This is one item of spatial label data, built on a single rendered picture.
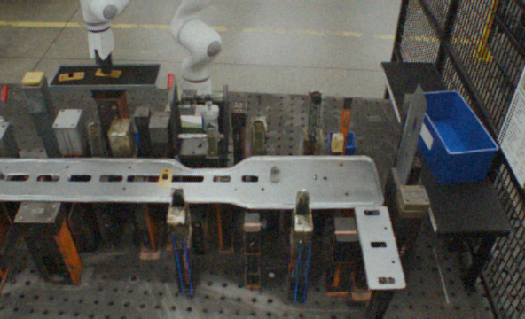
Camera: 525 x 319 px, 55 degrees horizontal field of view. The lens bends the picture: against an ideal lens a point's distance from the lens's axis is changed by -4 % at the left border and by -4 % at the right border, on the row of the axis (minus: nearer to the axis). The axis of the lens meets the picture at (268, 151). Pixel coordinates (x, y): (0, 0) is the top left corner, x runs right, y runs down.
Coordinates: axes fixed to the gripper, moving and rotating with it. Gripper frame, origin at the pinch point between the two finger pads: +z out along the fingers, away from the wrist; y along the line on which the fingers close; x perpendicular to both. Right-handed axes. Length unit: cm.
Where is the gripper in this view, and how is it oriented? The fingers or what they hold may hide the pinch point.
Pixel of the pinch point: (106, 66)
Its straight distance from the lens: 186.1
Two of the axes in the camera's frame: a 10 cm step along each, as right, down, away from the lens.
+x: 9.9, 1.2, -1.1
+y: -1.7, 6.5, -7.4
